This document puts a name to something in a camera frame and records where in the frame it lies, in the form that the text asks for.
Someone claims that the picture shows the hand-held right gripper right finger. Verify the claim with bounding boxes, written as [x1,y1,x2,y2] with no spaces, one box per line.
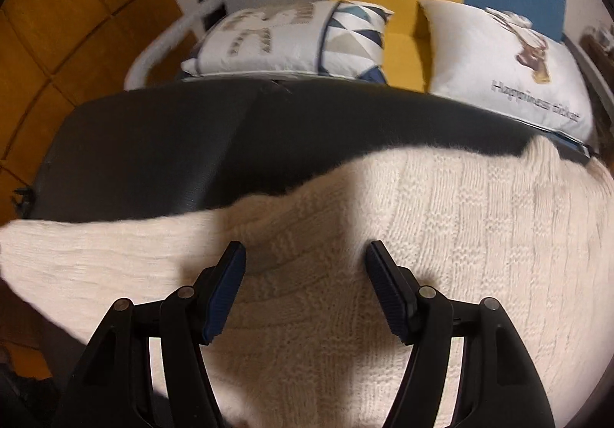
[365,240,557,428]

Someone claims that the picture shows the cream knit sweater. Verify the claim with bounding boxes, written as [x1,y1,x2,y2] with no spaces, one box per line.
[0,135,614,428]

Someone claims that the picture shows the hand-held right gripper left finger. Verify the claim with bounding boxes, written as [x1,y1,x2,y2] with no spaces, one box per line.
[53,241,248,428]

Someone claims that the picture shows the black leather ottoman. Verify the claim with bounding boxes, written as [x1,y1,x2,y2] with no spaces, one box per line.
[29,78,593,222]

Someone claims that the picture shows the geometric print pillow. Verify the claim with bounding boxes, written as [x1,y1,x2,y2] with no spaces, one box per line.
[181,0,395,84]

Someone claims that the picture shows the dog print white pillow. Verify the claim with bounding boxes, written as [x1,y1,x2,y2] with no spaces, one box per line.
[418,0,596,145]

